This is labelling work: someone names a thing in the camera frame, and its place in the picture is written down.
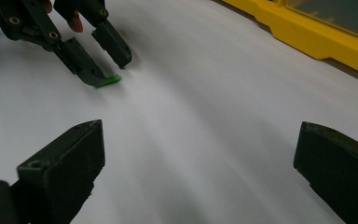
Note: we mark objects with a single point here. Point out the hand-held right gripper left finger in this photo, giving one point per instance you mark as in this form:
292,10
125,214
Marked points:
62,168

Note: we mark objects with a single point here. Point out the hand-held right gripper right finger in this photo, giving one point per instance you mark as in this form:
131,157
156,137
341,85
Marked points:
341,168

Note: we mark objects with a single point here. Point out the small green plastic piece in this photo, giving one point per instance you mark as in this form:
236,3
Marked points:
110,81

